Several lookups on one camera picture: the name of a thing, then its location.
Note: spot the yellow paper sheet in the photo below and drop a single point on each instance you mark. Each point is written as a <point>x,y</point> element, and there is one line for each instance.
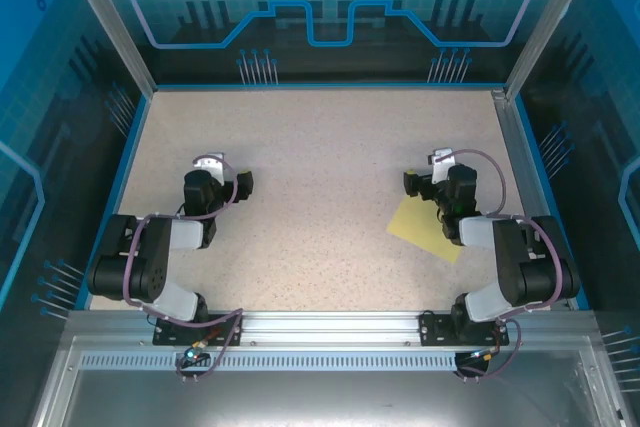
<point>415,232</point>

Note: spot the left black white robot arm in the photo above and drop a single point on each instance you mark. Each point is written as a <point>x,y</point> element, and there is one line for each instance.
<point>150,257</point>

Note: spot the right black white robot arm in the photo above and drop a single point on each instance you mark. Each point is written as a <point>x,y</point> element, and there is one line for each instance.
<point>520,267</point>

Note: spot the aluminium base beam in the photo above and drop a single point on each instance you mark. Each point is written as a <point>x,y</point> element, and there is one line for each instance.
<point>330,327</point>

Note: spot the metal tray panel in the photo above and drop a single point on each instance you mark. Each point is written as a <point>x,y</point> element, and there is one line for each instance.
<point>320,402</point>

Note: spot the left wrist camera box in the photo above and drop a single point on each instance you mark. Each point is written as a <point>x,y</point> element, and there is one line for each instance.
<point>210,164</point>

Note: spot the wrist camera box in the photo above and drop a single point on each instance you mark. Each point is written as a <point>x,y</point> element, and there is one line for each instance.
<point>444,154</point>
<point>210,164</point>

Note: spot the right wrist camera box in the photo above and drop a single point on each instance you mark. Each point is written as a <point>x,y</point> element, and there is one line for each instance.
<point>444,154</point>

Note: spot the aluminium side rail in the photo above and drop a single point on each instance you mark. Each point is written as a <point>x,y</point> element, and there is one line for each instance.
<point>517,147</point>

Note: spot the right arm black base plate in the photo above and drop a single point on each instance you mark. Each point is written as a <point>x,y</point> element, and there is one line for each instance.
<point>432,329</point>

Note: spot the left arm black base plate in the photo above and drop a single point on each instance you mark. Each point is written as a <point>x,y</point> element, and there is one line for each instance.
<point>167,334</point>

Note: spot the right aluminium frame post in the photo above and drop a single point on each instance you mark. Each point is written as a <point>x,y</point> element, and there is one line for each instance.
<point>542,22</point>

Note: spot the aluminium frame post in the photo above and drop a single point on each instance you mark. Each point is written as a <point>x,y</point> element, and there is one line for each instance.
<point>542,22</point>
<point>115,22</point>

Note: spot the left aluminium frame post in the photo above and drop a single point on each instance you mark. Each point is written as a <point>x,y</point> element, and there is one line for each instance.
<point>115,22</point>

